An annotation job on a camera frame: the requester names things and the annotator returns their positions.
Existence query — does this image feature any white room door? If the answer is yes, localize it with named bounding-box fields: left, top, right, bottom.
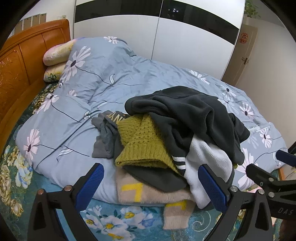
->
left=228, top=24, right=258, bottom=86

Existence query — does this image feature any teal floral bed sheet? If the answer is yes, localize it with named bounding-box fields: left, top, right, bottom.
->
left=0, top=81, right=287, bottom=241

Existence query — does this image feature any olive yellow knit sweater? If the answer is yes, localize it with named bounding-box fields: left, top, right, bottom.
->
left=115, top=113, right=183, bottom=175

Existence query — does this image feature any pink floral pillow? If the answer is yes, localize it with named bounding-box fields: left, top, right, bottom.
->
left=43, top=39, right=77, bottom=66

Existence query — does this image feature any blue floral duvet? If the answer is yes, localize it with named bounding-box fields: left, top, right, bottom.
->
left=16, top=36, right=289, bottom=205

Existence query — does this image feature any beige sweater yellow pattern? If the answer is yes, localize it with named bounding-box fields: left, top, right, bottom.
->
left=116, top=171, right=197, bottom=230

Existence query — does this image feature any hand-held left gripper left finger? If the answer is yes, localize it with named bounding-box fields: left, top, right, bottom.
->
left=28, top=163, right=105, bottom=241

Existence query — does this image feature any grey printed garment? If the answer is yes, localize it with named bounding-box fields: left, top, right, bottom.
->
left=91, top=111, right=130, bottom=159

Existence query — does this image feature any orange wooden headboard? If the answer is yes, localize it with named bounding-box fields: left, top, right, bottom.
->
left=0, top=19, right=72, bottom=130

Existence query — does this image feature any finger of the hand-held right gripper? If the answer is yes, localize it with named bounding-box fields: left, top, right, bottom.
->
left=276, top=142, right=296, bottom=166
left=245, top=163, right=281, bottom=193

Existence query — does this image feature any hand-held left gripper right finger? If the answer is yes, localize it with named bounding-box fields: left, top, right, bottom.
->
left=198, top=164, right=275, bottom=241

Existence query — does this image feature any white wardrobe black stripe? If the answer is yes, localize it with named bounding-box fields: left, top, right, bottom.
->
left=73, top=0, right=246, bottom=80

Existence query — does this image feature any dark fleece jacket white lining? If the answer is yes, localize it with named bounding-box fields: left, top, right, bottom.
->
left=125, top=86, right=250, bottom=209

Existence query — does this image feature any yellow floral pillow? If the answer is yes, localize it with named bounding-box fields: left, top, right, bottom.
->
left=43, top=62, right=67, bottom=82

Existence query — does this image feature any green potted plant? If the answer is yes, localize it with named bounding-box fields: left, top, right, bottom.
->
left=244, top=0, right=260, bottom=19

